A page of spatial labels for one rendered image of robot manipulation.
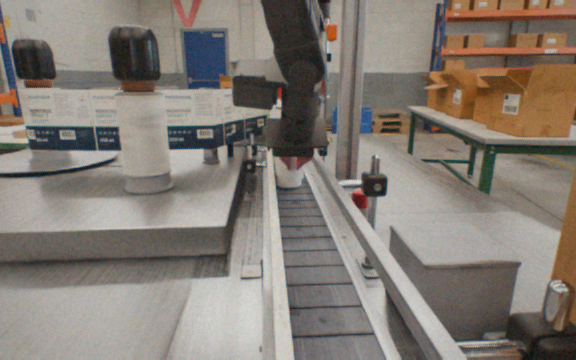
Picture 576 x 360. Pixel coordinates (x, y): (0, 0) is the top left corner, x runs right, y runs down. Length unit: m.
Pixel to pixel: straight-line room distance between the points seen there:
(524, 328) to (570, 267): 0.11
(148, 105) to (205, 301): 0.38
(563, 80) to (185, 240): 2.11
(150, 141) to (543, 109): 2.03
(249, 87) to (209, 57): 8.31
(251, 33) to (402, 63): 3.37
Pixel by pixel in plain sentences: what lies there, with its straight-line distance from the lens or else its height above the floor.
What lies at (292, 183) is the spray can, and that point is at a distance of 0.69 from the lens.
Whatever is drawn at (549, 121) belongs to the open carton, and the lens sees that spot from 2.36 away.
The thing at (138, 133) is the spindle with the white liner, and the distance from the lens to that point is 0.70.
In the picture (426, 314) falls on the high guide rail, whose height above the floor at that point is 0.96.
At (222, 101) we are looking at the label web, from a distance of 0.95.
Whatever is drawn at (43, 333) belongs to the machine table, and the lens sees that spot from 0.49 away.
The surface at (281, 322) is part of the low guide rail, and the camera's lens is 0.29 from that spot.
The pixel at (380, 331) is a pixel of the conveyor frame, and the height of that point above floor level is 0.88.
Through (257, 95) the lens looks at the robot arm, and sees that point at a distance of 0.52.
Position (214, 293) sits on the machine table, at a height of 0.83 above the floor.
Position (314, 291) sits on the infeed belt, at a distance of 0.39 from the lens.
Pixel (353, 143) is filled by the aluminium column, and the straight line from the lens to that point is 0.83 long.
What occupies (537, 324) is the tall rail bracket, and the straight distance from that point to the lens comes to 0.24.
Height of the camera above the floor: 1.09
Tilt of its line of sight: 16 degrees down
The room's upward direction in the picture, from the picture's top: straight up
